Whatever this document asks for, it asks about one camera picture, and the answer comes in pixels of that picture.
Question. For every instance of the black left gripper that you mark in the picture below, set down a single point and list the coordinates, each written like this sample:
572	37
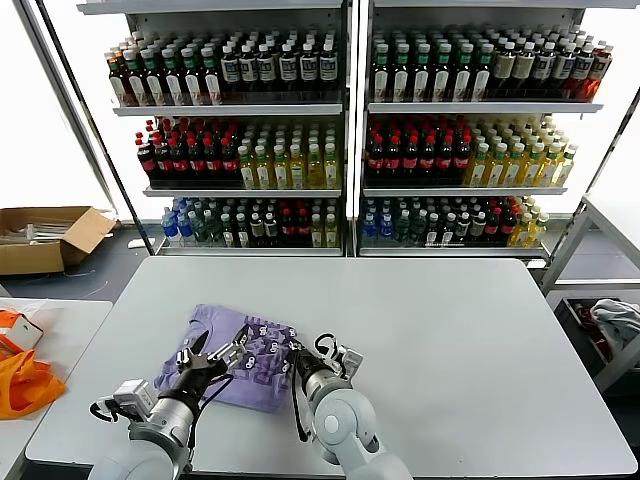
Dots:
200	377

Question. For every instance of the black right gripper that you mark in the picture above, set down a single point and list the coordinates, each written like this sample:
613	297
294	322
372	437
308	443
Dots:
307	362

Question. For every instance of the purple printed t-shirt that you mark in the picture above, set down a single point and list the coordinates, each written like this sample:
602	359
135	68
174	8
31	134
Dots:
260	385

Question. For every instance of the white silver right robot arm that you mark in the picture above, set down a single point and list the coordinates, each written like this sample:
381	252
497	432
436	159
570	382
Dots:
345	420

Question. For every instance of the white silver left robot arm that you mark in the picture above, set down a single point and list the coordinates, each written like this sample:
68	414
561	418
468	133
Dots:
170	420

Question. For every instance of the small dark bottle white cap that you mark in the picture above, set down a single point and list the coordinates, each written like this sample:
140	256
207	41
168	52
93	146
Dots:
447	232
256	227
477	227
270	227
432	232
228	232
242	232
462	227

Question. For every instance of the yellow juice bottle white cap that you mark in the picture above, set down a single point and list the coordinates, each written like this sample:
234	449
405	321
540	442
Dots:
331	234
317	234
496	167
297	170
280	170
262	170
531	167
331	170
478	167
565	167
521	234
245	170
314	170
513	167
548	167
537	232

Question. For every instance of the dark green drink bottle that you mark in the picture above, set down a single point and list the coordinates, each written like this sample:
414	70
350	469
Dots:
417	230
200	230
402	230
213	230

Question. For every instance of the cola bottle red cap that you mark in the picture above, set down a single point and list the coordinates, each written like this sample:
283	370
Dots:
162	162
375	160
427	160
286	225
392	160
146	162
462	160
196	162
445	160
178	162
492	225
302	225
508	222
410	160
230	162
213	162

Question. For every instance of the white paper slip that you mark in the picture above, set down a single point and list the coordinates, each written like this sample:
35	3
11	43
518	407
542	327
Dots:
134	244

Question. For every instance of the white orange carton box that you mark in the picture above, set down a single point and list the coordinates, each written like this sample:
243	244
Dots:
25	332

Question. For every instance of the orange plastic bag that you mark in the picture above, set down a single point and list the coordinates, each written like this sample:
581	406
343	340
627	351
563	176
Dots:
20	390

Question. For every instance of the open brown cardboard box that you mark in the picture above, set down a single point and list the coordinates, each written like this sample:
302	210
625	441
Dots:
30	260

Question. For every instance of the clear plastic packed items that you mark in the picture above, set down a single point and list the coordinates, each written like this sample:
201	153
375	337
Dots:
35	232

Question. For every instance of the grey metal drinks shelf unit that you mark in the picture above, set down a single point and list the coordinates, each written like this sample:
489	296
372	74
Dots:
475	107
225	111

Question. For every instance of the black laundry bin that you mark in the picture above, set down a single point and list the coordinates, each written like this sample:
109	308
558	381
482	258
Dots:
575	340

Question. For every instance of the dark drink bottle blue label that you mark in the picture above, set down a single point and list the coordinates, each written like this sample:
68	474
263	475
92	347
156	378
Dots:
544	67
328	67
308	67
582	70
230	70
265	70
563	70
248	70
287	70

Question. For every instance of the red crumpled garment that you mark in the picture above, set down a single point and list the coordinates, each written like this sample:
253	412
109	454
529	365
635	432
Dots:
586	316

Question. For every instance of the grey white crumpled garment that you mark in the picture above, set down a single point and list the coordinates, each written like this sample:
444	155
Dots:
615	317

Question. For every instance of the dark drink bottle beige label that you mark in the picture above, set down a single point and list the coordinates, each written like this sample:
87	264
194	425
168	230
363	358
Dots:
504	67
524	67

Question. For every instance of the red drink bottle white cap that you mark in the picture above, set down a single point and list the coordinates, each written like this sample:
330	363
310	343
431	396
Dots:
599	72

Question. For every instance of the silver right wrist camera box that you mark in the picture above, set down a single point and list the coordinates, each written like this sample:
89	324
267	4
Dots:
350	362

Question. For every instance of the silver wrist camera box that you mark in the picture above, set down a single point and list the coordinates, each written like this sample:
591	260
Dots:
350	362
132	397

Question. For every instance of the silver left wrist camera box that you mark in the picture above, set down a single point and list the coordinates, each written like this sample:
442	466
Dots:
132	397

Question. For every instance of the black slanted frame pole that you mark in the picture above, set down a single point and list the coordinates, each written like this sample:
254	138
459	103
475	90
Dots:
611	145
126	200

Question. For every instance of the grey metal frame rack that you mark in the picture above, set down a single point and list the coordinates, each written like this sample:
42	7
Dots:
567	245

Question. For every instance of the grey slanted frame beam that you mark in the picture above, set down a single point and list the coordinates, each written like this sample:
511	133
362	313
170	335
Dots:
62	90

